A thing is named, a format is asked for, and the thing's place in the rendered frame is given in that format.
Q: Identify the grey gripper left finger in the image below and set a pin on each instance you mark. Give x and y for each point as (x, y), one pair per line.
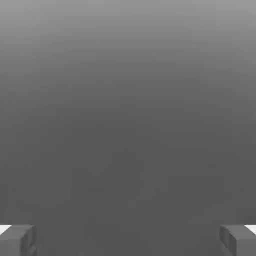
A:
(14, 242)

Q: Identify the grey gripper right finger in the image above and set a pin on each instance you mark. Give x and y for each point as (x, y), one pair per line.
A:
(243, 242)

